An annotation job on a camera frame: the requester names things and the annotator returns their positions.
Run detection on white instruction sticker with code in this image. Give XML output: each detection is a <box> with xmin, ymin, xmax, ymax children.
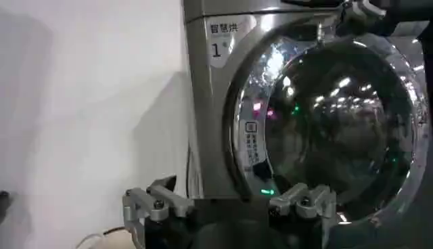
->
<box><xmin>242</xmin><ymin>119</ymin><xmax>262</xmax><ymax>167</ymax></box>

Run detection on round glass dryer door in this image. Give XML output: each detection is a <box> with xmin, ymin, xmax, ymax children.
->
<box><xmin>223</xmin><ymin>32</ymin><xmax>431</xmax><ymax>225</ymax></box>

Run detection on dark thin floor cable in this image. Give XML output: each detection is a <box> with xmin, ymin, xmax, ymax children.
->
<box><xmin>102</xmin><ymin>226</ymin><xmax>127</xmax><ymax>236</ymax></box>

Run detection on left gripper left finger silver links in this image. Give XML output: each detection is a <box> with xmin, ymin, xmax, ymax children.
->
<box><xmin>122</xmin><ymin>175</ymin><xmax>194</xmax><ymax>249</ymax></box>

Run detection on grey dryer machine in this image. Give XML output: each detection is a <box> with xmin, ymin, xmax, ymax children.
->
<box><xmin>181</xmin><ymin>0</ymin><xmax>433</xmax><ymax>249</ymax></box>

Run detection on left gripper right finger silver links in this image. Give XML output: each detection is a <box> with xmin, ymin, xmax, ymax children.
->
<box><xmin>268</xmin><ymin>182</ymin><xmax>338</xmax><ymax>249</ymax></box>

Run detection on other gripper's black body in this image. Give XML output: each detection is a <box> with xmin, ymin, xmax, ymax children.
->
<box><xmin>368</xmin><ymin>0</ymin><xmax>433</xmax><ymax>37</ymax></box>

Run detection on white number label sticker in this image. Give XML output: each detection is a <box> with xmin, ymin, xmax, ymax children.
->
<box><xmin>205</xmin><ymin>19</ymin><xmax>239</xmax><ymax>68</ymax></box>

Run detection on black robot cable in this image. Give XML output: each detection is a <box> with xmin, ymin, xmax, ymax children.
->
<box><xmin>417</xmin><ymin>23</ymin><xmax>433</xmax><ymax>143</ymax></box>

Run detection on silver-barred finger of the right gripper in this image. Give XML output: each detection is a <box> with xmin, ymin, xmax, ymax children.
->
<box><xmin>338</xmin><ymin>0</ymin><xmax>387</xmax><ymax>35</ymax></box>

